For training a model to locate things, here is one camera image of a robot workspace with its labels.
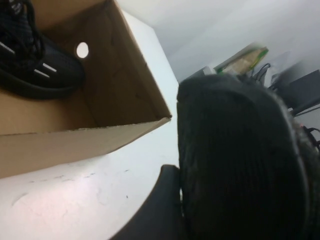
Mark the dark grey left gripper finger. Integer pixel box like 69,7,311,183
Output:
111,164,185,240

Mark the black mesh sneaker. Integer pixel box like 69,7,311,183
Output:
176,74,320,240
0,0,86,101

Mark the brown cardboard shoe box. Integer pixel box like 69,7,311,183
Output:
0,0,173,180

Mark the small white box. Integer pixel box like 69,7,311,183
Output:
202,65,218,76

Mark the green edged cardboard package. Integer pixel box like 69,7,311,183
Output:
214,46,270,76

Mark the black monitor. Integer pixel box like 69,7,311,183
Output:
273,69,320,117

